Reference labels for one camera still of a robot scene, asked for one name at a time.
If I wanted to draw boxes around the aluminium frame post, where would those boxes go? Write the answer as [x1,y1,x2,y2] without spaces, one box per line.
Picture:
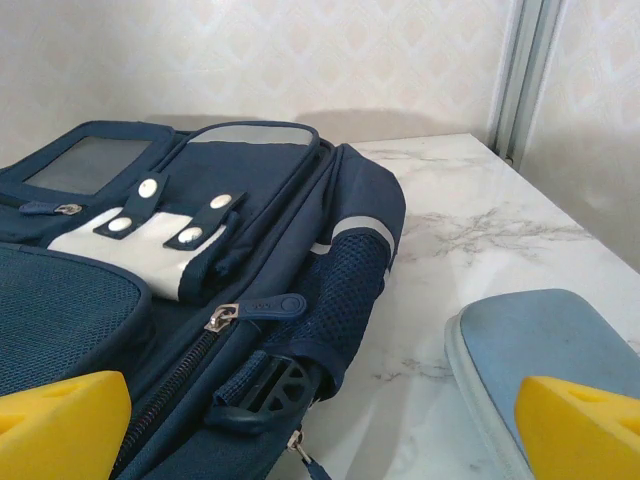
[492,0,571,169]

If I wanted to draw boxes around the light blue pencil case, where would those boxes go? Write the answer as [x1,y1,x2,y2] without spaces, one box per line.
[443,288,640,480]

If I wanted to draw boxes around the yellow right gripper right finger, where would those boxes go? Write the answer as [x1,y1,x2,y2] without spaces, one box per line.
[517,375,640,480]

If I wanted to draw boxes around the navy blue school backpack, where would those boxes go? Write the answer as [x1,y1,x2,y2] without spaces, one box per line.
[0,118,407,480]

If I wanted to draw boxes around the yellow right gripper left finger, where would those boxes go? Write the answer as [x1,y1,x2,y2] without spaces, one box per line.
[0,370,133,480]

